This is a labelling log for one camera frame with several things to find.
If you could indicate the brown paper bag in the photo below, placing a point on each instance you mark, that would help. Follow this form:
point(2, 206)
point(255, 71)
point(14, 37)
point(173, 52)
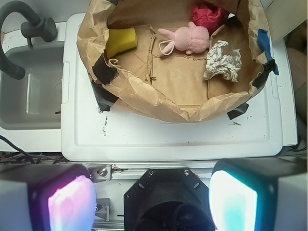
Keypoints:
point(172, 88)

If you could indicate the aluminium rail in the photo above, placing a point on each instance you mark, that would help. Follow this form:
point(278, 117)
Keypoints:
point(133, 171)

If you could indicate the dark grey faucet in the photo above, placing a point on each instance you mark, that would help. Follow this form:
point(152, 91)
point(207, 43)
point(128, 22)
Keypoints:
point(35, 26)

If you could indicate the pink plush bunny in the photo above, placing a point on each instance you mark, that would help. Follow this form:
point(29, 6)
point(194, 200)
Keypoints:
point(190, 39)

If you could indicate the crumpled red paper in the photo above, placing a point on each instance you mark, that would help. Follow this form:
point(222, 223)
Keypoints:
point(209, 16)

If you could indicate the blue tape strip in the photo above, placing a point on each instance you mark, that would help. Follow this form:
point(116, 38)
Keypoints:
point(264, 45)

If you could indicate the white plastic tray lid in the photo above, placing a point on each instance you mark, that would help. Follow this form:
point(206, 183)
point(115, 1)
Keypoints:
point(87, 134)

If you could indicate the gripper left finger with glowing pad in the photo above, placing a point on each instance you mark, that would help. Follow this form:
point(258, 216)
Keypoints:
point(46, 198)

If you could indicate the grey sink basin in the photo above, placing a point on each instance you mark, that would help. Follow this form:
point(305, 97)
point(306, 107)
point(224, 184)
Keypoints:
point(33, 102)

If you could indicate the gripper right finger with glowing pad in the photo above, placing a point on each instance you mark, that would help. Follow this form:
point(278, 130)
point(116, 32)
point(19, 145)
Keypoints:
point(260, 194)

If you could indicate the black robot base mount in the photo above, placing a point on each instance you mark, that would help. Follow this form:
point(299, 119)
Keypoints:
point(168, 200)

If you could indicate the black tape piece right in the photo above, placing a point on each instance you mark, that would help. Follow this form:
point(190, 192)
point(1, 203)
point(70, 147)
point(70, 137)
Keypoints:
point(238, 111)

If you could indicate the yellow sponge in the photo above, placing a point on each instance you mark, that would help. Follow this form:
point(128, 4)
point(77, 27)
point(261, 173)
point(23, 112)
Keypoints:
point(120, 41)

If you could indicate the black tape piece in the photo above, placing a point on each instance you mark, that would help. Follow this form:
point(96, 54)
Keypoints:
point(105, 76)
point(238, 111)

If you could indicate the crumpled white paper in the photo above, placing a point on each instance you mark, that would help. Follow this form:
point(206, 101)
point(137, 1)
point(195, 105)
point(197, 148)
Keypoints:
point(226, 65)

